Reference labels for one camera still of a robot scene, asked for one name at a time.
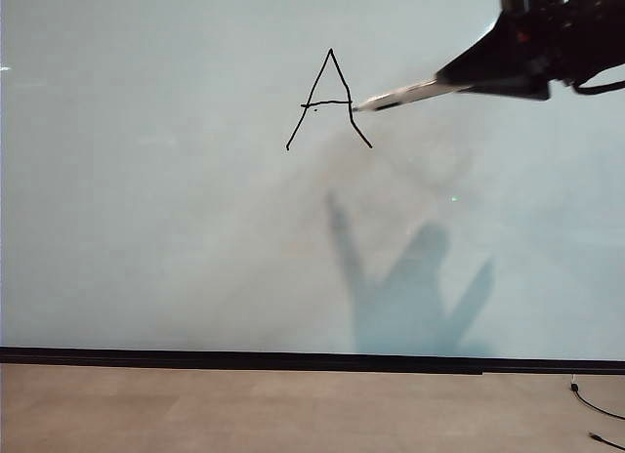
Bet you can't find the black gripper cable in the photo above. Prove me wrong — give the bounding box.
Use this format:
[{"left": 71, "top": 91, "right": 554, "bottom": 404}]
[{"left": 569, "top": 76, "right": 625, "bottom": 97}]

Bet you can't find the straight black cable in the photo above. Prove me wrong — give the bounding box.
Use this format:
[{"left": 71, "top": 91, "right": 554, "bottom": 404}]
[{"left": 588, "top": 432, "right": 625, "bottom": 451}]

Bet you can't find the black whiteboard pen tray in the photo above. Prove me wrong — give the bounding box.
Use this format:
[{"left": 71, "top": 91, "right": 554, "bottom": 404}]
[{"left": 0, "top": 357, "right": 485, "bottom": 377}]

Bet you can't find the white whiteboard with black frame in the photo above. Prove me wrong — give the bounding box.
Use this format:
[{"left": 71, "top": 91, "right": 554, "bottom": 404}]
[{"left": 0, "top": 0, "right": 625, "bottom": 376}]

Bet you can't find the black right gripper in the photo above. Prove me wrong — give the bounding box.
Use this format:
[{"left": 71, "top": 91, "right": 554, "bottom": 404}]
[{"left": 435, "top": 0, "right": 625, "bottom": 102}]

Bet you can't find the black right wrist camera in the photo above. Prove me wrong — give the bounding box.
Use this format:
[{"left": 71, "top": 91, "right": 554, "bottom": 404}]
[{"left": 499, "top": 0, "right": 538, "bottom": 19}]

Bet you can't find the white marker pen black cap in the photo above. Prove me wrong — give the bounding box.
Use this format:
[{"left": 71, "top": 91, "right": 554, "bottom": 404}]
[{"left": 352, "top": 76, "right": 478, "bottom": 114}]

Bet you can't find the looped black cable with plug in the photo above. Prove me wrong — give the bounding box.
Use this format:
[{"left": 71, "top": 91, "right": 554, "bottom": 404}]
[{"left": 568, "top": 381, "right": 625, "bottom": 421}]

